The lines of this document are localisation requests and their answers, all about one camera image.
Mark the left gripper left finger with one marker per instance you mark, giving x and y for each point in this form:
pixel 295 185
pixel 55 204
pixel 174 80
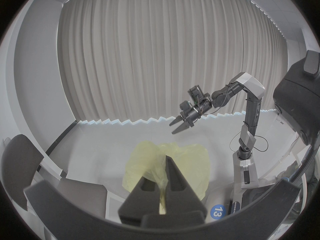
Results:
pixel 140 201

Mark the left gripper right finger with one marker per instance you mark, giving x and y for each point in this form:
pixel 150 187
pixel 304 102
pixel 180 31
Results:
pixel 180 194

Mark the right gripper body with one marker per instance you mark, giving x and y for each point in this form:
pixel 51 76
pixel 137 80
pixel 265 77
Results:
pixel 198 111

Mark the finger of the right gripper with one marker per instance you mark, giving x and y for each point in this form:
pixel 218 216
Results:
pixel 177 121
pixel 182 128

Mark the yellow plastic bag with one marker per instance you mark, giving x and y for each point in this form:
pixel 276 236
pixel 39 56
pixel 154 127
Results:
pixel 190 164

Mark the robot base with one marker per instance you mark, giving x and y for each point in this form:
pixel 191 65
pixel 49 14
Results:
pixel 246 170

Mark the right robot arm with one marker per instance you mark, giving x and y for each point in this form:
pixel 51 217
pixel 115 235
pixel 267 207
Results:
pixel 251 86

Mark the white chair grey cushions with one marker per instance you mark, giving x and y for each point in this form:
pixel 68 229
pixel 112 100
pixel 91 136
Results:
pixel 75 196

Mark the white curtain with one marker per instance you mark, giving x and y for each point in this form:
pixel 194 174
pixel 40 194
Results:
pixel 150 59

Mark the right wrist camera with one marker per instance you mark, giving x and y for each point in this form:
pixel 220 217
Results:
pixel 185 106

